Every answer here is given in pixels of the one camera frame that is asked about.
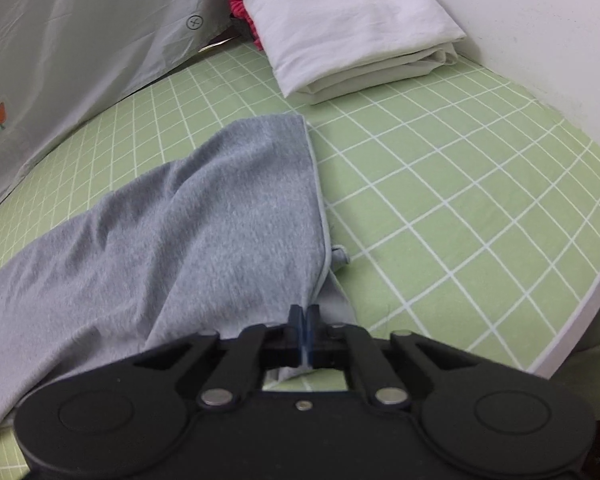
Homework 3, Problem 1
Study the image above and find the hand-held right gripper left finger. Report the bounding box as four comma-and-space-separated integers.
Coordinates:
130, 305, 304, 411

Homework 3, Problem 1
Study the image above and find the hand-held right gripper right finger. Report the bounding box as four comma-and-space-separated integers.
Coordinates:
303, 305, 468, 408

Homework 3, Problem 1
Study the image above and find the grey garment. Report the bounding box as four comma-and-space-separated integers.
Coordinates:
0, 114, 358, 441

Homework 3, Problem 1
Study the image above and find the green grid bed sheet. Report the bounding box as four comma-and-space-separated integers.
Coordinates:
0, 42, 600, 480

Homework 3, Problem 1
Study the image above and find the white mattress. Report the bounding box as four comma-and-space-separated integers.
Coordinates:
527, 255, 600, 381

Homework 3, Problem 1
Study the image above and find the white folded sheet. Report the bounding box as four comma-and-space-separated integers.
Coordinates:
225, 0, 468, 106

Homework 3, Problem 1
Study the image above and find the red checked garment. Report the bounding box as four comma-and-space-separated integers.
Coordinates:
228, 0, 266, 51

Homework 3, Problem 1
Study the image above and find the grey carrot print sheet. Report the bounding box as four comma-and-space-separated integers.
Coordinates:
0, 0, 241, 226

